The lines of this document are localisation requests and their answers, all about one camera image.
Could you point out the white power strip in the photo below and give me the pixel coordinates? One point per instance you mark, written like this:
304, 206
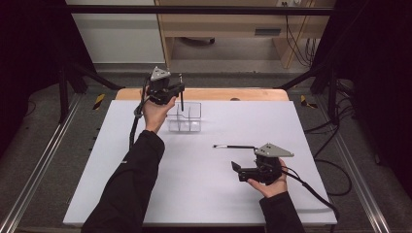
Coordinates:
291, 2

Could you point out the dark rectangular desk plate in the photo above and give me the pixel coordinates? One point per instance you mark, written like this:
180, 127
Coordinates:
267, 32

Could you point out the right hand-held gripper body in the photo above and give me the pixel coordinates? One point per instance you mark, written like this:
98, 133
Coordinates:
268, 165

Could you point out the white cabinet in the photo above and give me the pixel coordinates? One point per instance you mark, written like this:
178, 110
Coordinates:
123, 42

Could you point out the clear acrylic organizer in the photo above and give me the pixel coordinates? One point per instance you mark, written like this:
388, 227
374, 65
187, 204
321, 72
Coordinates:
192, 124

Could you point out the person's right hand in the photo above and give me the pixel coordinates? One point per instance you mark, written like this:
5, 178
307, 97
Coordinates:
272, 189

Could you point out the yellow clamp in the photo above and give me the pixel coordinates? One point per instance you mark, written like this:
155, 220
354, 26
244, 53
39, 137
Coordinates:
304, 101
98, 101

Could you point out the black pen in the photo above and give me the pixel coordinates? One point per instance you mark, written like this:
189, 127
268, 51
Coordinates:
236, 147

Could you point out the yellow clamp left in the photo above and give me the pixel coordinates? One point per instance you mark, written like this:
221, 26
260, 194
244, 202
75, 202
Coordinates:
98, 101

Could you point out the dark curtain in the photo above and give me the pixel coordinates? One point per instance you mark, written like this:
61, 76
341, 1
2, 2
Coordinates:
26, 48
382, 64

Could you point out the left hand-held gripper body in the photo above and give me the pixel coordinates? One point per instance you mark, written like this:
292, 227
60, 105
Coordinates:
159, 89

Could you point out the person's left hand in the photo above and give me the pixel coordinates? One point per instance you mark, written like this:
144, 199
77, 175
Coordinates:
155, 116

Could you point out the light wooden desk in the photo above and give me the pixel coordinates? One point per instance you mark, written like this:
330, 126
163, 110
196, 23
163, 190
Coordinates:
226, 24

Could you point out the black makeup brush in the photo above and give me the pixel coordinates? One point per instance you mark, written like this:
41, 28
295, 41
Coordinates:
181, 103

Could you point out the black metal stand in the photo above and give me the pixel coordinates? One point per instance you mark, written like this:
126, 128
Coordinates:
332, 93
63, 93

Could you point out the yellow clamp right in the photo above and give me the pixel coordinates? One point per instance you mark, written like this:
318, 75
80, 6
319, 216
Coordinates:
304, 101

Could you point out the black metal crossbar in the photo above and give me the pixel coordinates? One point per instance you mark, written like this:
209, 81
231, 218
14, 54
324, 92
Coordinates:
226, 10

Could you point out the aluminium rail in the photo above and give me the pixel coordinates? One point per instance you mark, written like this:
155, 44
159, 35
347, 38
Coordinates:
362, 187
32, 181

